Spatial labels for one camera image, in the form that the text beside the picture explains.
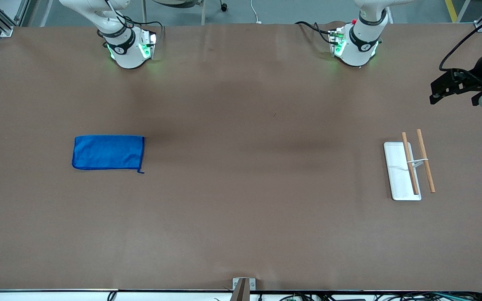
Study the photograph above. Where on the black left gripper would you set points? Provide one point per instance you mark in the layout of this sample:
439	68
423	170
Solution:
476	75

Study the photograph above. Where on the blue microfibre towel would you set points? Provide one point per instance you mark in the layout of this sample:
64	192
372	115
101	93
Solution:
107	151

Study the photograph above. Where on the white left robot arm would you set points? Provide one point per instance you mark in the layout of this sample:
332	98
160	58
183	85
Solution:
358	50

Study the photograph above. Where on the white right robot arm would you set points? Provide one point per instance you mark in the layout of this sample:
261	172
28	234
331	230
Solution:
128	54

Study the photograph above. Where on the white towel rack wooden rods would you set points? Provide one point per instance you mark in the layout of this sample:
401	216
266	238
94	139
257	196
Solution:
400	175

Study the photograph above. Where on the office chair base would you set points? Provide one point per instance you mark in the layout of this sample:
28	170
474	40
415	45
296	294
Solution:
182	3

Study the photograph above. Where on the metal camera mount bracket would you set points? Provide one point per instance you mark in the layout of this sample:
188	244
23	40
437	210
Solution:
243	288

